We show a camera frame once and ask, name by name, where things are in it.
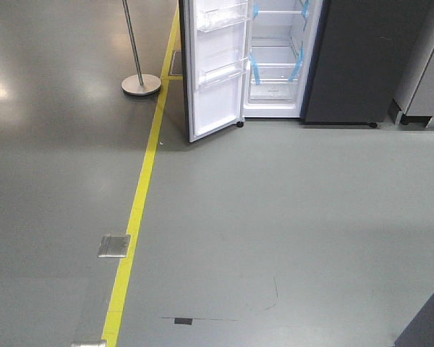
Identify metal floor plate near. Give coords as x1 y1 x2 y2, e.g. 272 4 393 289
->
70 339 107 347

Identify grey appliance beside fridge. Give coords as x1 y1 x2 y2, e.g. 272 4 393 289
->
388 1 434 129

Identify clear lower door bin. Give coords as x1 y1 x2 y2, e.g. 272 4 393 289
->
198 57 247 87

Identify metal floor plate far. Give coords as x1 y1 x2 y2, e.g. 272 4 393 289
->
97 234 131 258

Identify open fridge door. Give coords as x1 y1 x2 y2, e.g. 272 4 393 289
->
178 1 253 142

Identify metal stand with round base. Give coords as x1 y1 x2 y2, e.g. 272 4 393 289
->
122 0 162 96

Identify grey stone kitchen counter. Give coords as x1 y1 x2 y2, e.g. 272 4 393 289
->
394 293 434 347

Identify clear fridge crisper drawer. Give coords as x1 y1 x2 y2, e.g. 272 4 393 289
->
249 66 298 103

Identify clear middle door bin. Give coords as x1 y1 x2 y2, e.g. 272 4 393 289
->
195 1 250 33

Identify middle glass fridge shelf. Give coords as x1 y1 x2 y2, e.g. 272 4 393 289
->
253 0 310 16

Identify glass fridge shelf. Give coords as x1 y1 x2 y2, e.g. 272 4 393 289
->
250 42 305 85
253 0 310 16

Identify clear door bin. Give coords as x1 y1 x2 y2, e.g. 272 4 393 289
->
195 1 250 33
198 57 247 87

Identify dark grey fridge body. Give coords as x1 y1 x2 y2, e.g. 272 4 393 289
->
253 0 430 124

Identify lower glass fridge shelf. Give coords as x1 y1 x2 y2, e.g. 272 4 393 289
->
250 42 305 85

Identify metal floor plate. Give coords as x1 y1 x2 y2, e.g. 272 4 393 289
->
70 339 107 347
97 234 131 258

